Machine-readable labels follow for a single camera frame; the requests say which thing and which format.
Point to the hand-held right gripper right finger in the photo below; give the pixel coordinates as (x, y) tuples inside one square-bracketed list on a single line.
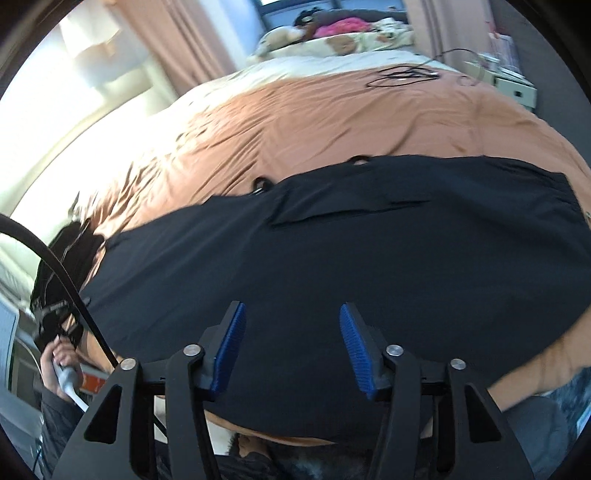
[(358, 350)]

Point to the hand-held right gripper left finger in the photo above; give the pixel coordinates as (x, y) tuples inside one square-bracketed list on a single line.
[(231, 346)]

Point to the black pants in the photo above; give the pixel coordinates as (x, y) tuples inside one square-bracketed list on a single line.
[(323, 254)]

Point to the person's left forearm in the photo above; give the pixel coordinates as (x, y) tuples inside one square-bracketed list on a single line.
[(60, 429)]

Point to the person's left hand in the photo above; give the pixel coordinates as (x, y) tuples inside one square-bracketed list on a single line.
[(48, 369)]

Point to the stack of folded black clothes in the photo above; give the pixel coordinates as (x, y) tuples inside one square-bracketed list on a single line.
[(60, 267)]

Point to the orange box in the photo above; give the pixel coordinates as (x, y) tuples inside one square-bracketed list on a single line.
[(94, 383)]

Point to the cream padded headboard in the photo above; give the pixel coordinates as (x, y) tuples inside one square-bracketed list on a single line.
[(55, 175)]

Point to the dark fuzzy rug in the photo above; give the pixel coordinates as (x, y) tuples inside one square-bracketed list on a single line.
[(575, 406)]

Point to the orange blanket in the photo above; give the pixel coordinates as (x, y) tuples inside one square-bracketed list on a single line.
[(300, 124)]

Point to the cream blanket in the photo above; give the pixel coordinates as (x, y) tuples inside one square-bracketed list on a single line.
[(323, 64)]

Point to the white nightstand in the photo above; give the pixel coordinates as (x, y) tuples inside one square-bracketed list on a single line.
[(517, 90)]

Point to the pink curtain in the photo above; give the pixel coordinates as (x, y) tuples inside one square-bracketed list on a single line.
[(184, 37), (443, 23)]

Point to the beige plush toy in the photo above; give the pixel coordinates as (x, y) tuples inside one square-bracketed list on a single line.
[(277, 39)]

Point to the bear print quilt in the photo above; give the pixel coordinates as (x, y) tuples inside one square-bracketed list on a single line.
[(378, 39)]

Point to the pink cloth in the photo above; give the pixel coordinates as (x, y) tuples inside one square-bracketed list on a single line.
[(341, 26)]

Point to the black plush toy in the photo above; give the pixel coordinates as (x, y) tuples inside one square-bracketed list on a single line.
[(307, 18)]

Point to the grey pillow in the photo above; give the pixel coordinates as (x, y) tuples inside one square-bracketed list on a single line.
[(360, 14)]

